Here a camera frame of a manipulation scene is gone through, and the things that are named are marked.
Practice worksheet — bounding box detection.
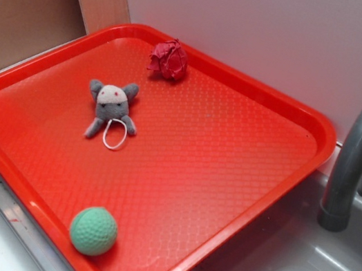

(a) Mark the green dimpled ball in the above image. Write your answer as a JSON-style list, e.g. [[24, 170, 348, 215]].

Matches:
[[69, 207, 118, 256]]

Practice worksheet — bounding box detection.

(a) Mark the crumpled red paper ball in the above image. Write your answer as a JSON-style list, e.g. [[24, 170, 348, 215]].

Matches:
[[146, 39, 189, 81]]

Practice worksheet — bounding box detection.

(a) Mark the red plastic tray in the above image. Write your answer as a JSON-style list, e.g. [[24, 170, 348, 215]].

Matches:
[[0, 24, 336, 271]]

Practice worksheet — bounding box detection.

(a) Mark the grey plush mouse toy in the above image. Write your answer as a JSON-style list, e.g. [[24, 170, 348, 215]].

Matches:
[[84, 79, 140, 151]]

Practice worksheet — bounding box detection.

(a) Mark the metal rail strip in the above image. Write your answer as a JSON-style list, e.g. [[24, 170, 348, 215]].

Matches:
[[0, 177, 72, 271]]

